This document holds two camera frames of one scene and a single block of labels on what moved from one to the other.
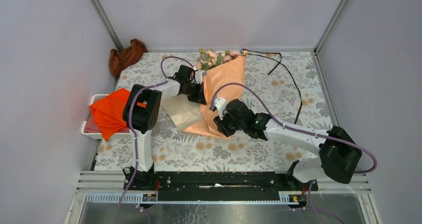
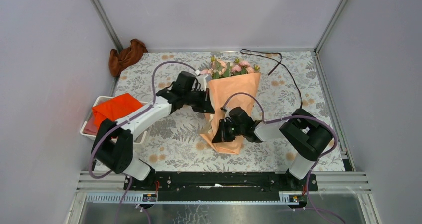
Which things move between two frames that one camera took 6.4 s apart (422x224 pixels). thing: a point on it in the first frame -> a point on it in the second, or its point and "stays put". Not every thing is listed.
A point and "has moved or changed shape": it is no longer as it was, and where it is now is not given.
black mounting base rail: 218,186 stays put
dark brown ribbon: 272,69 stays put
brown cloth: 126,56 stays put
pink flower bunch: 208,58 -> 218,69
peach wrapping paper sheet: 224,81 has moved or changed shape
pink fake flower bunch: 229,56 -> 243,67
